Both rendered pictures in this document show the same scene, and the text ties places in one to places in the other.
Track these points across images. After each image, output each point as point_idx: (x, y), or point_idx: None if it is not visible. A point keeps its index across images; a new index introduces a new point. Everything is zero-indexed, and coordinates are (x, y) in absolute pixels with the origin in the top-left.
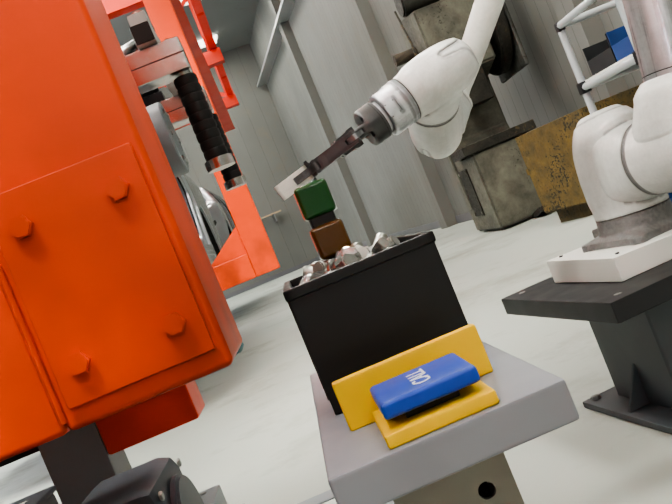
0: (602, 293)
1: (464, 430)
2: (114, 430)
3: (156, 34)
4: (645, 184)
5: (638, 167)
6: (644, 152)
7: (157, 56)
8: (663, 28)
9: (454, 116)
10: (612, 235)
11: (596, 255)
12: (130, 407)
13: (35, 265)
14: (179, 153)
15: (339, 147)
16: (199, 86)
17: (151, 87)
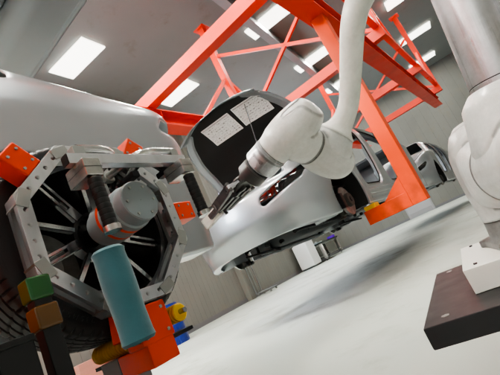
0: (446, 306)
1: None
2: (124, 366)
3: (89, 154)
4: (495, 196)
5: (480, 182)
6: (477, 169)
7: (76, 171)
8: (471, 42)
9: (320, 153)
10: (492, 237)
11: (472, 258)
12: (129, 355)
13: None
14: (132, 212)
15: (222, 195)
16: (97, 184)
17: (85, 186)
